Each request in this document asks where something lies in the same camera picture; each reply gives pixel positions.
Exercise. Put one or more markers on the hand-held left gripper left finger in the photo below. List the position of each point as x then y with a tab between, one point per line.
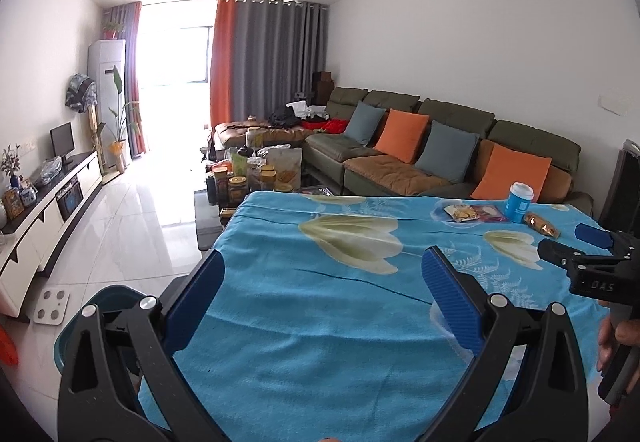
197	299

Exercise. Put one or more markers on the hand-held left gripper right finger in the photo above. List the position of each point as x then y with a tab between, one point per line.
450	297

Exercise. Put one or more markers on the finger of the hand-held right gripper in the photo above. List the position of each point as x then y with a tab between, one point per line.
595	236
557	253

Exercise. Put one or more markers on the blue plastic bin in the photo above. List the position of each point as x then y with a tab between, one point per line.
65	342

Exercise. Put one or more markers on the person's right hand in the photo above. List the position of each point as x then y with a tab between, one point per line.
627	333

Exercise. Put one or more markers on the gold snack packet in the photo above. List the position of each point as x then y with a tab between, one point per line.
542	223

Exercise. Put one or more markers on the grey framed black panel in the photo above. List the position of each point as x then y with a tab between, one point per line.
622	187

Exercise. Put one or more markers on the blue cup with white lid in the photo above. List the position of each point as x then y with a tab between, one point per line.
517	207

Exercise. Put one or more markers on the pink packet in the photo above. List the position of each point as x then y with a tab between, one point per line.
491	213

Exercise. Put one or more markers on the clear cookie packet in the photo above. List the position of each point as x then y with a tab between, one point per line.
460	212

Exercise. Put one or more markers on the orange pillow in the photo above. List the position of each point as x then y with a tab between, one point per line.
510	172
402	135

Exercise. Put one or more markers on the blue floral blanket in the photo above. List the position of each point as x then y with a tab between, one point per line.
300	322

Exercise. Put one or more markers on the group of jars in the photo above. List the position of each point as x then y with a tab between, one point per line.
237	187

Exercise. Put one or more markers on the grey blue pillow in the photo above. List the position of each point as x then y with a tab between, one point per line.
365	122
445	152

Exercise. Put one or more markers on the white bathroom scale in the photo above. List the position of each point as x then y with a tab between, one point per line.
51	306

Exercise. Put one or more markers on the beige printed bag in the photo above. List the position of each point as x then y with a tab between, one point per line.
287	170

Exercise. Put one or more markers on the tall plant in yellow pot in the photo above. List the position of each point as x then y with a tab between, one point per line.
118	150

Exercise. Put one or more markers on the brown leather ottoman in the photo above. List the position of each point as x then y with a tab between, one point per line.
235	132

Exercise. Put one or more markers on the green brown sofa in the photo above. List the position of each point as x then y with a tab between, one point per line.
450	115

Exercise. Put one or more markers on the white black TV cabinet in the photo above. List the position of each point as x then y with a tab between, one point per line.
40	217

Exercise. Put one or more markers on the plastic wrapped item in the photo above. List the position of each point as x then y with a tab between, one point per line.
51	171

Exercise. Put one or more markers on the blue white porcelain jar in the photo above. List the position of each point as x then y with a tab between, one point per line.
28	193

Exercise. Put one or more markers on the black clothes pile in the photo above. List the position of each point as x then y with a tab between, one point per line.
285	118

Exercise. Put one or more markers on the red cloth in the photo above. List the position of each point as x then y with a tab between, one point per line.
332	126

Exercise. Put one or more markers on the framed picture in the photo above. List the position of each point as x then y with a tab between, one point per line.
12	204

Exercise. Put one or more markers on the black monitor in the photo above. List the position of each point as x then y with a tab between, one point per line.
62	140

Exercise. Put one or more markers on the white clothes pile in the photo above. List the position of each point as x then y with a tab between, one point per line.
305	110

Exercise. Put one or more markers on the vase with flowers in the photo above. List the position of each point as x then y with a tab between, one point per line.
12	172

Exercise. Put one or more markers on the bright balcony window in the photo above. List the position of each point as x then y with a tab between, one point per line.
170	72

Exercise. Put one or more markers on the white floor air conditioner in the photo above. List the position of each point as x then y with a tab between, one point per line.
105	87

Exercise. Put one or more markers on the narrow grey red curtain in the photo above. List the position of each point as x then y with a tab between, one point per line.
132	72

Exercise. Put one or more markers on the covered standing fan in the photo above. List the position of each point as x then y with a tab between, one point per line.
80	92

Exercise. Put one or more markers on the stacked brown wooden boxes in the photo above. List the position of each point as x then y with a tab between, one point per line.
323	87

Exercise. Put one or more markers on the wide grey orange curtain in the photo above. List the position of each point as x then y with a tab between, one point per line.
270	62

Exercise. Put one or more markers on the small potted plant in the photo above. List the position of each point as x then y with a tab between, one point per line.
112	28

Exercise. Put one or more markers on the white wall plate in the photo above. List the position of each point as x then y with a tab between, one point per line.
615	103

